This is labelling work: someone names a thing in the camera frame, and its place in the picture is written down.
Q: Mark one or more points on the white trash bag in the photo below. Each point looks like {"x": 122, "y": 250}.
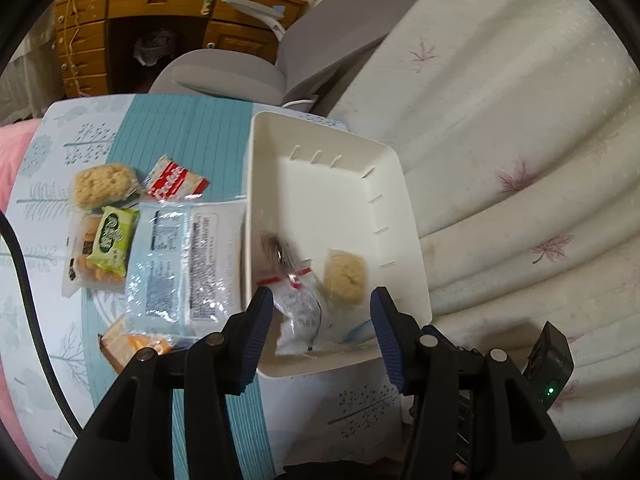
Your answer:
{"x": 152, "y": 45}

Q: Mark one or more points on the white leaf print bedsheet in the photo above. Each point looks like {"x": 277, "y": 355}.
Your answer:
{"x": 500, "y": 110}

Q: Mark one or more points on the wooden desk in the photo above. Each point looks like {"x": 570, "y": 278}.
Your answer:
{"x": 150, "y": 2}

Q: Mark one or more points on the beige rice cracker packet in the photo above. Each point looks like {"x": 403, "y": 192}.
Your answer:
{"x": 345, "y": 275}

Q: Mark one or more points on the leaf print tablecloth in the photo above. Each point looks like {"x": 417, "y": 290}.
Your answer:
{"x": 190, "y": 125}

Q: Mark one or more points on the red and white snack packet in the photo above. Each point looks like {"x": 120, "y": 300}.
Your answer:
{"x": 172, "y": 182}

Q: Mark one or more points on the large clear labelled packet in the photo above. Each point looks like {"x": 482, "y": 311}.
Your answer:
{"x": 200, "y": 270}

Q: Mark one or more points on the sheer white curtain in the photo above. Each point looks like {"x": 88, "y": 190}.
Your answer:
{"x": 30, "y": 85}

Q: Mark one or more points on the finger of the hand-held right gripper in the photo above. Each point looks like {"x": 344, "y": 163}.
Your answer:
{"x": 445, "y": 335}

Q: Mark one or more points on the pink blanket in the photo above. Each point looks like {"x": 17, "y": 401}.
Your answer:
{"x": 10, "y": 150}

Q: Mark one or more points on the orange snack packet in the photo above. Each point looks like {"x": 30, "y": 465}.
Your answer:
{"x": 125, "y": 345}

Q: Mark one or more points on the grey chair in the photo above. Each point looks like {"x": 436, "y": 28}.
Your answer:
{"x": 320, "y": 45}

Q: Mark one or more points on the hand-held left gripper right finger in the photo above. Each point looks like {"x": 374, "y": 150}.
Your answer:
{"x": 387, "y": 340}

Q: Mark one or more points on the clear packet of orange biscuits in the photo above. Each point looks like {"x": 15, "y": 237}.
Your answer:
{"x": 75, "y": 265}

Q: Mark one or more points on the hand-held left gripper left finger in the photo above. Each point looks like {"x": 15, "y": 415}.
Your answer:
{"x": 257, "y": 330}

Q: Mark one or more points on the blue and white snack packet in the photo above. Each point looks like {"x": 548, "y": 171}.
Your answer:
{"x": 357, "y": 334}

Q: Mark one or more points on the round rice cracker packet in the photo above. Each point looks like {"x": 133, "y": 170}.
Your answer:
{"x": 100, "y": 185}

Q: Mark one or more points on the white plastic bin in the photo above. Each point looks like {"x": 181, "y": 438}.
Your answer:
{"x": 320, "y": 200}

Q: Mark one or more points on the clear packet with red print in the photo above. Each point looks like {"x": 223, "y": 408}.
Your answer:
{"x": 297, "y": 310}

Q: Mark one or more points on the green snack packet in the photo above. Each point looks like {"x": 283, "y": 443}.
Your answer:
{"x": 112, "y": 237}

